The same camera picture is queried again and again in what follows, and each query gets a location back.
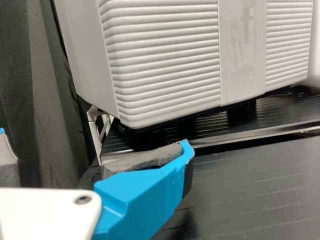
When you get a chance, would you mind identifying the black platform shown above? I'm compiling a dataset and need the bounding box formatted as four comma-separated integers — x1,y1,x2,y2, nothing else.
76,133,320,240
101,84,320,153

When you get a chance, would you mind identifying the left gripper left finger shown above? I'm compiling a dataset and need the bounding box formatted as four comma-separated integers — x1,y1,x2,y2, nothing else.
0,127,21,188

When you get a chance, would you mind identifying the incubator door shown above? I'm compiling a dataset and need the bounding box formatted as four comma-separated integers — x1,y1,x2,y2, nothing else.
96,0,315,130

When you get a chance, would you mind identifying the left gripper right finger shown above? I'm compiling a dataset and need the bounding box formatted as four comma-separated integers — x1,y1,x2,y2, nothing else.
92,139,195,240

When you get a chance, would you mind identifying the white incubator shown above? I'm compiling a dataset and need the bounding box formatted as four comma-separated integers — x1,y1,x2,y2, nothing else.
53,0,120,125

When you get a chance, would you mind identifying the white box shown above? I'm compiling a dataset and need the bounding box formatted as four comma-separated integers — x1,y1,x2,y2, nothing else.
306,0,320,88

